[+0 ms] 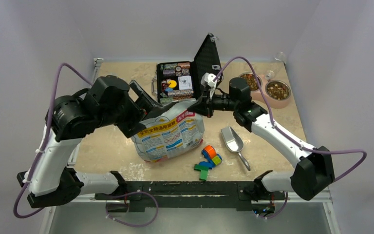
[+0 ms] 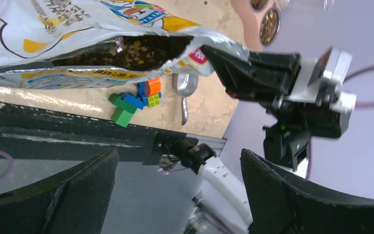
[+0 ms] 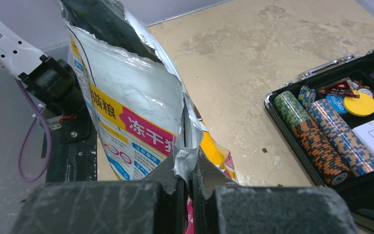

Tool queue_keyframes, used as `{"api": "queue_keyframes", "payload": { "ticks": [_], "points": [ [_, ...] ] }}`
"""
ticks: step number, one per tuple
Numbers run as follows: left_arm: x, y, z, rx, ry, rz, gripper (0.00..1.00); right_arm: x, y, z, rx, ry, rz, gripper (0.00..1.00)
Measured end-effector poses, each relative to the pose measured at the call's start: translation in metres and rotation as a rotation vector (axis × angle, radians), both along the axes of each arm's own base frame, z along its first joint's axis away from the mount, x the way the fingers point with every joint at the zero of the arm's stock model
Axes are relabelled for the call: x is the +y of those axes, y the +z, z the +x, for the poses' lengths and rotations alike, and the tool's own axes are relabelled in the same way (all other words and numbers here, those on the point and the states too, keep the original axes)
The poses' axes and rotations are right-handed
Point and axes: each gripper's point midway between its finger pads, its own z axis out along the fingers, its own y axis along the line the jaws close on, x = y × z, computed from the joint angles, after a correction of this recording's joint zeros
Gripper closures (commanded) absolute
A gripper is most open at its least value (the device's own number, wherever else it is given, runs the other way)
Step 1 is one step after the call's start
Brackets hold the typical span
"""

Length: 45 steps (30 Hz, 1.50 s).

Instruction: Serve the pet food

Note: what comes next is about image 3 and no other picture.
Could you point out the black poker chip case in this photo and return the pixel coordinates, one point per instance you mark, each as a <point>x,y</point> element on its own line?
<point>328,119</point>

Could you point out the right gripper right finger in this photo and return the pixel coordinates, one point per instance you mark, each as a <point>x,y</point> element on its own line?
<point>221,206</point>

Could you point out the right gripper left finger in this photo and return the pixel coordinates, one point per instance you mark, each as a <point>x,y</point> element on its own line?
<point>153,205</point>

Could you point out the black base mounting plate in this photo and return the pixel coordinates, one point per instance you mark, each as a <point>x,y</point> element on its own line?
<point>73,150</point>

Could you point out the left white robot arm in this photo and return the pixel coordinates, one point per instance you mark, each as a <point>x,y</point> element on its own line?
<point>51,81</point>

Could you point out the colourful pet food bag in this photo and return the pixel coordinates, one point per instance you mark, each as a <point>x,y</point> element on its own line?
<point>135,96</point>

